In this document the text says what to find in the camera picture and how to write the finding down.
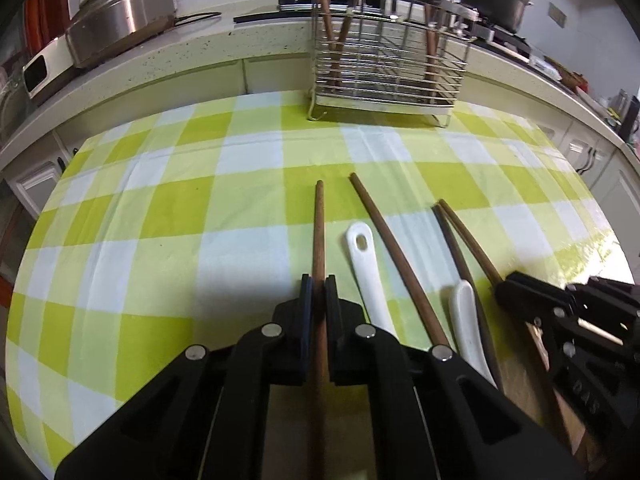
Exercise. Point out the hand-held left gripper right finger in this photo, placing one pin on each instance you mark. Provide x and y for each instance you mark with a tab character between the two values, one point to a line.
332	320

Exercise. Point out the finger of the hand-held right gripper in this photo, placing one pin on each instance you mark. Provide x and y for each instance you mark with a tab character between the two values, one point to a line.
525	305
545	285

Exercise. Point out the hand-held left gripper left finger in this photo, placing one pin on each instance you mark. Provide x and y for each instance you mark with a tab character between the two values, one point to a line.
305	320

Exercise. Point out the large white ceramic spoon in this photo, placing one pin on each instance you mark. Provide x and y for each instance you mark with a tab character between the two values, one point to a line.
370	280

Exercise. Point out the small white ceramic spoon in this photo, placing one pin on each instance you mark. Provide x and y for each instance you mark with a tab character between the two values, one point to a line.
467	320

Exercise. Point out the green checked tablecloth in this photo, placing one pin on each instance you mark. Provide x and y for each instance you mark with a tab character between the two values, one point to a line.
200	210

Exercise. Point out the white package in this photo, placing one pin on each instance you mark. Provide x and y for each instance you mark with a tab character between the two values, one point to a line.
542	65

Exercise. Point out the white stone countertop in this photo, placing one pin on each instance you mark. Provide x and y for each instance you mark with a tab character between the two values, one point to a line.
200	50

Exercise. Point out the black glass gas stove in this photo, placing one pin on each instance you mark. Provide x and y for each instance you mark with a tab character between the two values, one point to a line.
255	16

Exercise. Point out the stainless steel cooker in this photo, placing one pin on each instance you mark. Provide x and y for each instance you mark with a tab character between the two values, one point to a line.
110	20

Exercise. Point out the white box appliance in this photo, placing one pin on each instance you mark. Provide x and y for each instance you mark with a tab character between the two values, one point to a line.
50	67

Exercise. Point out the red framed glass door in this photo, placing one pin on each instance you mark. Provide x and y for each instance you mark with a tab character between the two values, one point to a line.
45	5

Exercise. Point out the wall outlet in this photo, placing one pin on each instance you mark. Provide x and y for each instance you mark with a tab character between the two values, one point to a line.
556	15

